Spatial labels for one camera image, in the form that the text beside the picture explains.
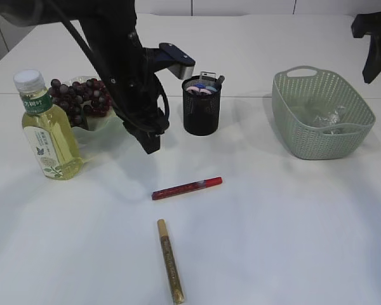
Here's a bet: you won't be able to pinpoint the clear plastic sheet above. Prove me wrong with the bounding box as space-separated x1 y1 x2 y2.
312 107 346 128

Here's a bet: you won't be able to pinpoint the artificial red grape bunch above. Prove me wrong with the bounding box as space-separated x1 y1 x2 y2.
48 78 112 129

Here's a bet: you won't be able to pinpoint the blue capped scissors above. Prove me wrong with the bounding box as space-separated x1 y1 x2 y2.
195 83 217 93

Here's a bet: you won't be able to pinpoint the yellow tea bottle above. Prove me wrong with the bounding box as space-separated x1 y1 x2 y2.
13 69 83 180

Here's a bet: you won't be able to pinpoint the red marker pen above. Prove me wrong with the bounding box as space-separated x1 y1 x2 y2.
152 177 223 201

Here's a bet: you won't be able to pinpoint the gold glitter marker pen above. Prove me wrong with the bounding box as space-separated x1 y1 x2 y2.
157 219 185 304

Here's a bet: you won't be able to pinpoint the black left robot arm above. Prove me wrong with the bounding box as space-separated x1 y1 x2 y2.
0 1 170 154

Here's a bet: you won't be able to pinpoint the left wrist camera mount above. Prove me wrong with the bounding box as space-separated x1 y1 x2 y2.
144 43 196 80

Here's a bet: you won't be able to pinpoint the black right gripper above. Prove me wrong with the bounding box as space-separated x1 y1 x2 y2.
351 12 381 84

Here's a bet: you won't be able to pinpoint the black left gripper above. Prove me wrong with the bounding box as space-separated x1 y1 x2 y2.
122 106 170 154

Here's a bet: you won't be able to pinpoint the black mesh pen holder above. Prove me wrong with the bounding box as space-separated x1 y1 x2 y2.
182 75 222 136

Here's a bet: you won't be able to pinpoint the clear plastic ruler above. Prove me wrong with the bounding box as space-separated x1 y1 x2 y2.
199 71 217 83

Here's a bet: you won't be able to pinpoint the grey marker pen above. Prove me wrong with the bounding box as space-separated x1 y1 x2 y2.
213 75 225 90

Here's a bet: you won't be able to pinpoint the green scalloped glass plate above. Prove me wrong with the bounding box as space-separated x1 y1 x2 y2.
68 75 128 142

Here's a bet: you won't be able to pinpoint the green woven plastic basket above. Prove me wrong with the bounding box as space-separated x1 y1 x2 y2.
272 66 376 160

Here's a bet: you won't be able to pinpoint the pink capped scissors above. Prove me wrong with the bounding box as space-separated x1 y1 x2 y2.
186 84 212 96

